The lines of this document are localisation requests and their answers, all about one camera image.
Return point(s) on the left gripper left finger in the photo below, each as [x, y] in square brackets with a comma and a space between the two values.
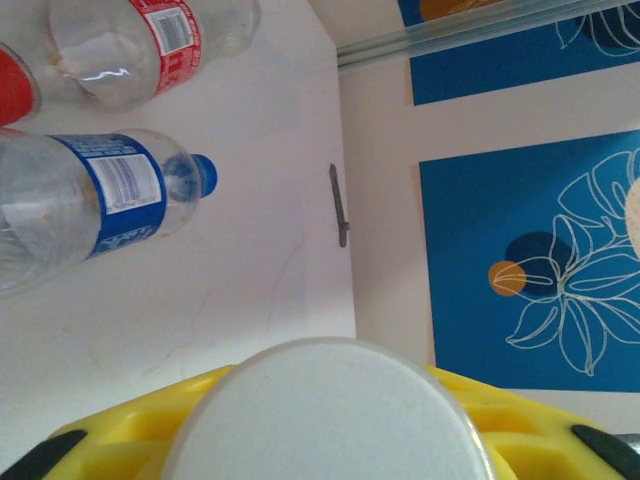
[90, 450]

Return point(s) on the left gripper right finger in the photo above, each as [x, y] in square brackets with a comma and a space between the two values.
[550, 445]

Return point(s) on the frosted white bottle red cap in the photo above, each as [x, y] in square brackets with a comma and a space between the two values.
[325, 415]

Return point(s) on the aluminium corner post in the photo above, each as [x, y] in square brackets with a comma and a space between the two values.
[450, 37]

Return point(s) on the red-capped red-label clear bottle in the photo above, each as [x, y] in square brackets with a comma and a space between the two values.
[170, 40]

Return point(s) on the grey metal bar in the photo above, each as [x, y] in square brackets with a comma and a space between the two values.
[339, 205]

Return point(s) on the clear bottle blue label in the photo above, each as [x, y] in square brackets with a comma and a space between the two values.
[120, 200]

